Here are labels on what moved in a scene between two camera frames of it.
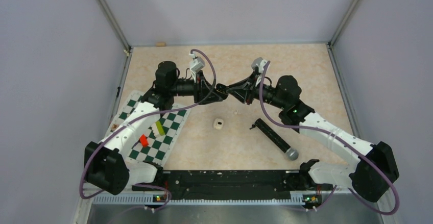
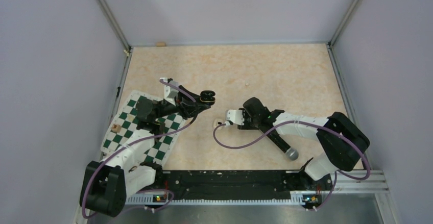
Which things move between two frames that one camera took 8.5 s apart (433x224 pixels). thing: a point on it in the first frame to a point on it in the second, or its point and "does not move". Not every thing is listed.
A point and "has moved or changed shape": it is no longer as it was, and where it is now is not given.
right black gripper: [245, 90] to [246, 126]
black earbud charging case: [222, 89] has moved or changed shape
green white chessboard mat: [155, 143] does not move
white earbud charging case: [218, 124] does not move
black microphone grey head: [292, 153] does not move
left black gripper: [204, 93] to [187, 107]
